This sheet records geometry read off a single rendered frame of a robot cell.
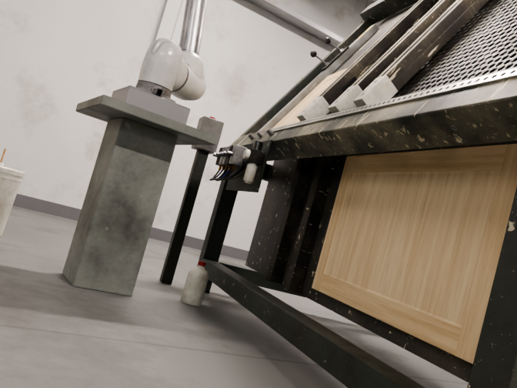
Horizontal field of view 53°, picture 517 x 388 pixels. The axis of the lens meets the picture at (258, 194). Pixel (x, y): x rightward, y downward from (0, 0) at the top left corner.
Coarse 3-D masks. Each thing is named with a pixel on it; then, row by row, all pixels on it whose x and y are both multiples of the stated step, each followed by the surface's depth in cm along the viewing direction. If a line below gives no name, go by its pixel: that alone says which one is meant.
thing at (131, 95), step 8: (128, 88) 210; (136, 88) 211; (112, 96) 231; (120, 96) 218; (128, 96) 209; (136, 96) 211; (144, 96) 212; (152, 96) 214; (136, 104) 211; (144, 104) 213; (152, 104) 215; (160, 104) 216; (168, 104) 218; (176, 104) 220; (160, 112) 216; (168, 112) 218; (176, 112) 220; (184, 112) 222; (176, 120) 220; (184, 120) 222
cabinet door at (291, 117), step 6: (336, 72) 266; (342, 72) 255; (330, 78) 266; (336, 78) 257; (324, 84) 266; (330, 84) 255; (312, 90) 273; (318, 90) 264; (306, 96) 271; (312, 96) 261; (300, 102) 269; (306, 102) 260; (294, 108) 269; (300, 108) 259; (288, 114) 267; (294, 114) 258; (282, 120) 264; (288, 120) 256; (294, 120) 246; (276, 126) 262
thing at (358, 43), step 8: (368, 32) 291; (360, 40) 289; (352, 48) 288; (344, 56) 286; (336, 64) 285; (328, 72) 283; (312, 80) 285; (320, 80) 282; (304, 88) 284; (312, 88) 280; (296, 96) 279; (304, 96) 279; (288, 104) 278; (296, 104) 278; (280, 112) 275; (288, 112) 276; (272, 120) 273; (280, 120) 275; (264, 128) 272
